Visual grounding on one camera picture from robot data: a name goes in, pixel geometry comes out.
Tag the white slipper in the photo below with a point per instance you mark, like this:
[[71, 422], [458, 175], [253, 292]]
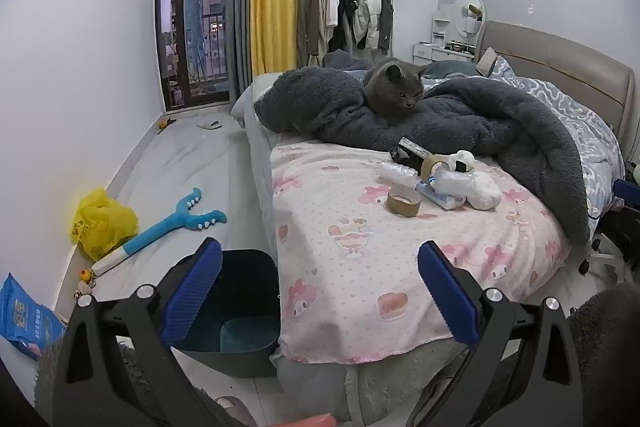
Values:
[[209, 125]]

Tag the white shirt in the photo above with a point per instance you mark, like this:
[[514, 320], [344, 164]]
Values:
[[332, 4]]

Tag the white and black wrapper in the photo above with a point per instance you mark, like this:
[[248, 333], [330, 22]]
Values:
[[462, 157]]

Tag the yellow duck toy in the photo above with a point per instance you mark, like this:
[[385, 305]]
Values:
[[85, 276]]

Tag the white puffer jacket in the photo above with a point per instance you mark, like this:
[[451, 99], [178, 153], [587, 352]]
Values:
[[370, 2]]

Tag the bubble wrap roll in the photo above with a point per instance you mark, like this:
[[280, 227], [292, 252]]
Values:
[[397, 174]]

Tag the small orange toy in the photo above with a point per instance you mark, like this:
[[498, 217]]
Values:
[[162, 125]]

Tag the yellow plastic bag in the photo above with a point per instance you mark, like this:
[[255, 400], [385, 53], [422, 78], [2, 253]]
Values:
[[100, 222]]

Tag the dark grey fleece blanket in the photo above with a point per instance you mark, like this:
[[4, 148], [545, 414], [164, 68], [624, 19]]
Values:
[[450, 117]]

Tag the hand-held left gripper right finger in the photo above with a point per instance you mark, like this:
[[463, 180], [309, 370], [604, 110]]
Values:
[[447, 299]]

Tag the brown cushion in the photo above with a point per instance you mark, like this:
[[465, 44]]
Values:
[[487, 61]]

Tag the brown cardboard tape core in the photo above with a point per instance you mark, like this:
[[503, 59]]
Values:
[[400, 210]]

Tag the beige coat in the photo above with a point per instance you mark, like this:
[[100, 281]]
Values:
[[315, 17]]

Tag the blue snack bag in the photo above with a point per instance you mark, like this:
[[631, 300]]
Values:
[[25, 317]]

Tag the light blue hanging garment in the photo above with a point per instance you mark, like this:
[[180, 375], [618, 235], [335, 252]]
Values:
[[194, 22]]

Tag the white plush bundle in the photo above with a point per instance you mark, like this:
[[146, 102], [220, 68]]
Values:
[[485, 193]]

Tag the grey cat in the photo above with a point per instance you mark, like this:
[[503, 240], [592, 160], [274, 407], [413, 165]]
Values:
[[395, 84]]

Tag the blue patterned duvet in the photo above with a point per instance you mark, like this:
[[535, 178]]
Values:
[[575, 107]]

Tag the white vanity dresser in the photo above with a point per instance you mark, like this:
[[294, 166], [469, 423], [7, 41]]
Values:
[[430, 52]]

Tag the blue forked massage stick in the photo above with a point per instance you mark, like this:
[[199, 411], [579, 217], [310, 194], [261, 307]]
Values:
[[150, 234]]

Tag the dark grey hanging garment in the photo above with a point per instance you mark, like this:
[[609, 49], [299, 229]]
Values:
[[386, 17]]

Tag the round white mirror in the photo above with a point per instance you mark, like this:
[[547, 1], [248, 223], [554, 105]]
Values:
[[467, 4]]

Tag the pink printed blanket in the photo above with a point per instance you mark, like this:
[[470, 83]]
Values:
[[350, 222]]

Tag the black framed balcony door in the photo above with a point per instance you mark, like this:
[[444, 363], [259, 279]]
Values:
[[170, 32]]

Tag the dark fuzzy cloth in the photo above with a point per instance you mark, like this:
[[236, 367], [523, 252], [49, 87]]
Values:
[[47, 372], [610, 337]]

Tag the clear plastic wrapper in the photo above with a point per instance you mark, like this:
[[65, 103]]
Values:
[[450, 183]]

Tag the clear packing tape roll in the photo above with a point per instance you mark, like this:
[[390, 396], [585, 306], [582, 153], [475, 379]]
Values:
[[426, 167]]

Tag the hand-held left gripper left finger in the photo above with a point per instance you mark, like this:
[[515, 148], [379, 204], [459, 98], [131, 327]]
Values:
[[192, 294]]

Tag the dark teal trash bin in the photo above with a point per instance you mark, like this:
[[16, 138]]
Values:
[[245, 287]]

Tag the dark blue pillow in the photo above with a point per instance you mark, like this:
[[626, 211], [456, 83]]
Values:
[[452, 69]]

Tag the black office chair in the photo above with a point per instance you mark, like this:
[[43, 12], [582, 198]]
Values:
[[625, 227]]

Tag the beige bed headboard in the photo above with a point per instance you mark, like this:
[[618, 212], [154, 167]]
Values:
[[560, 62]]

